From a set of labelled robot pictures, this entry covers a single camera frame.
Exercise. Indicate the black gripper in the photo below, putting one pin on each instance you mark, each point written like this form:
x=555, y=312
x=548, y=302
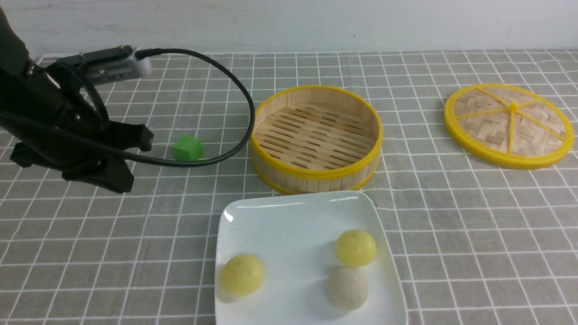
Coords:
x=48, y=110

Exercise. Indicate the yellow steamed bun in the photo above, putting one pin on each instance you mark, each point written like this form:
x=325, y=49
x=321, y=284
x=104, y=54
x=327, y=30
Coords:
x=242, y=275
x=356, y=248

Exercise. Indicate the white steamed bun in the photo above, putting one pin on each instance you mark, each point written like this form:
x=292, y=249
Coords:
x=347, y=288

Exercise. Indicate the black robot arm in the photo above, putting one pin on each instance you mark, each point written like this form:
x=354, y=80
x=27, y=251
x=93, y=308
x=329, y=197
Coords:
x=11, y=49

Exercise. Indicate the white square plate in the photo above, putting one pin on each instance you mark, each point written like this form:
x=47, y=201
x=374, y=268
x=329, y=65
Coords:
x=294, y=236

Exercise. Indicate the green cube block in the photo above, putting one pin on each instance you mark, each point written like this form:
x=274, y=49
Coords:
x=187, y=148

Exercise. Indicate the bamboo steamer basket yellow rim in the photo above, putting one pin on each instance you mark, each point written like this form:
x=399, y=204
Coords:
x=314, y=139

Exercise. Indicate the woven bamboo steamer lid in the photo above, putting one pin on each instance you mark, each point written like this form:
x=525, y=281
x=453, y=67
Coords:
x=508, y=126

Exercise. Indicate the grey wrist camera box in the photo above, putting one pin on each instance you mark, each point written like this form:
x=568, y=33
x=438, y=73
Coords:
x=110, y=65

